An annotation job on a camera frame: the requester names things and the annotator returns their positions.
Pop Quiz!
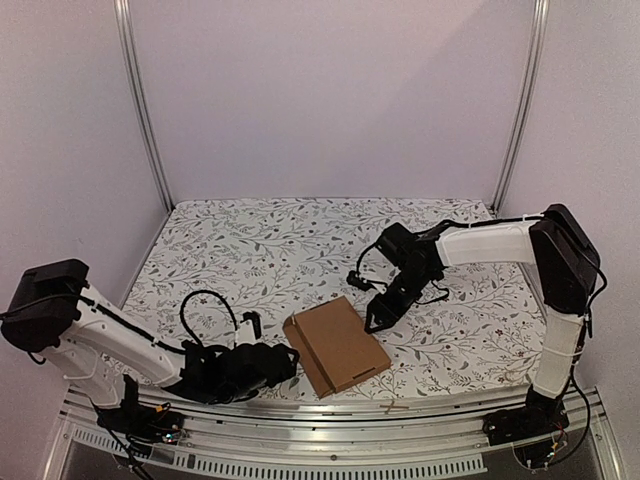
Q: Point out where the brown cardboard paper box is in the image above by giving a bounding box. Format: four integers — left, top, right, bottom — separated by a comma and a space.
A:
283, 296, 392, 399

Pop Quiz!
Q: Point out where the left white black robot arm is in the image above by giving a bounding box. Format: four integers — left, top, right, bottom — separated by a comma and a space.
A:
1, 259, 300, 434

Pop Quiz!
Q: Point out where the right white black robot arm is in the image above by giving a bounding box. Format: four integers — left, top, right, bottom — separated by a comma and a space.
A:
365, 204, 607, 436

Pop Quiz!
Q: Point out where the floral patterned table cloth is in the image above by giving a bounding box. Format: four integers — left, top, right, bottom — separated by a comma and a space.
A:
123, 198, 545, 402

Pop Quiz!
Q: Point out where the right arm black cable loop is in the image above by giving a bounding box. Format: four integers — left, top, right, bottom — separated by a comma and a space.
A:
355, 242, 451, 306

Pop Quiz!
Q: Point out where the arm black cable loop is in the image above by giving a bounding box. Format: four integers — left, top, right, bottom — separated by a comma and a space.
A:
178, 289, 239, 351
355, 242, 451, 306

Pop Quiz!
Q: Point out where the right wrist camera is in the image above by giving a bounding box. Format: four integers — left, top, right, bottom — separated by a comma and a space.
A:
346, 270, 388, 293

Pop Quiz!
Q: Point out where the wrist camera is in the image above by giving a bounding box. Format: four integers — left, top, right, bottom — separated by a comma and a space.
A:
346, 270, 388, 293
235, 311, 262, 346

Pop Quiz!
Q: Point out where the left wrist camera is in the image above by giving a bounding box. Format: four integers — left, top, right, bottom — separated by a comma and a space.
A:
235, 311, 262, 346

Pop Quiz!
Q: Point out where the aluminium front rail base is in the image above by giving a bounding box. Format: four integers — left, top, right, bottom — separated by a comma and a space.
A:
44, 387, 627, 479

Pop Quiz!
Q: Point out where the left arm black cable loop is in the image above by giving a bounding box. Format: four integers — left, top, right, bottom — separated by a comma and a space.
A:
178, 289, 239, 351

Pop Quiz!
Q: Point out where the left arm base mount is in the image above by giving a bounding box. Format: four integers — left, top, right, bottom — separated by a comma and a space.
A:
94, 402, 186, 444

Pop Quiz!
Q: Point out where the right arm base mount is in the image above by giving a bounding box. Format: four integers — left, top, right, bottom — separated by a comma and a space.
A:
482, 388, 569, 446

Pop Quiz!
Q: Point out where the right aluminium frame post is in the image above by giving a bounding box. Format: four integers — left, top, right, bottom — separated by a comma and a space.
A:
491, 0, 550, 215

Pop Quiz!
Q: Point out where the aluminium frame post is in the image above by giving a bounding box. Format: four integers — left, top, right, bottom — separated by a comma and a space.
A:
491, 0, 550, 215
113, 0, 175, 214

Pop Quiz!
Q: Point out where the left aluminium frame post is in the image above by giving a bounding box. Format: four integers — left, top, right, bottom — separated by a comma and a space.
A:
113, 0, 175, 214

